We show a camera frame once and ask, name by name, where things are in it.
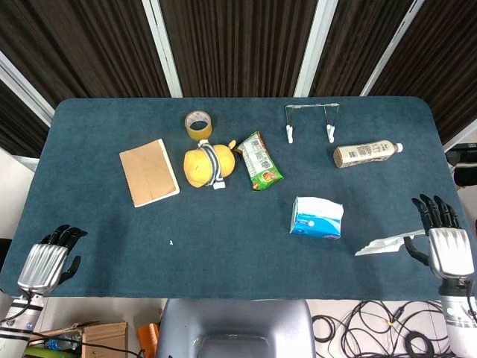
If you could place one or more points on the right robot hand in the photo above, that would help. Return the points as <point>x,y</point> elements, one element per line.
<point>449,250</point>

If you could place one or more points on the brown cover notebook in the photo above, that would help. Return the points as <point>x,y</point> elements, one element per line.
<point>149,173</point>

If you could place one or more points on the dark brown pleated curtain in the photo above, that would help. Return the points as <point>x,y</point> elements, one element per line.
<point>238,44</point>
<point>357,37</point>
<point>15,127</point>
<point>74,44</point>
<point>447,56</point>

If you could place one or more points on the white window frame post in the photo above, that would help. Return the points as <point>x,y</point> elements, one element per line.
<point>315,48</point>
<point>462,139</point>
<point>164,48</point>
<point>26,89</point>
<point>391,48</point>

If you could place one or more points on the yellow plush toy with scarf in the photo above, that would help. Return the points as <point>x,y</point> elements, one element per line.
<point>197,166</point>

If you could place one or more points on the orange plastic item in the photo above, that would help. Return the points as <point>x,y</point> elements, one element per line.
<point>149,335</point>

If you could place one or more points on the blue tissue pack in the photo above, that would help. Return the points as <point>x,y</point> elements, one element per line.
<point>316,225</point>

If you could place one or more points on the brown drink bottle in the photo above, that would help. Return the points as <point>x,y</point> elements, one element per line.
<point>365,153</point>

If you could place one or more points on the green snack bag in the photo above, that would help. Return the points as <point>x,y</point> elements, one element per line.
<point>261,164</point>

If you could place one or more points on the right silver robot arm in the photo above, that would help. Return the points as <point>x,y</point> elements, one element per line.
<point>460,320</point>

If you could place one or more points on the clear packing tape roll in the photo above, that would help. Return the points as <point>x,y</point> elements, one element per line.
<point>199,132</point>

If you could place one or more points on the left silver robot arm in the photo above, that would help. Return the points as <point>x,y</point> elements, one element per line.
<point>16,324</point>

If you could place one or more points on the green plastic item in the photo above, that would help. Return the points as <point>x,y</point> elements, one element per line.
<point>37,352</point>

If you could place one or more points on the dark teal table cloth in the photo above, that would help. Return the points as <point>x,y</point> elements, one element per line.
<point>223,242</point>

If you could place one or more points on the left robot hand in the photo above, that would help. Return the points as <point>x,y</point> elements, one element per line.
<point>43,266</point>

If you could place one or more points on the black equipment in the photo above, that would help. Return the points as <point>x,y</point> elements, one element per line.
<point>466,175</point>

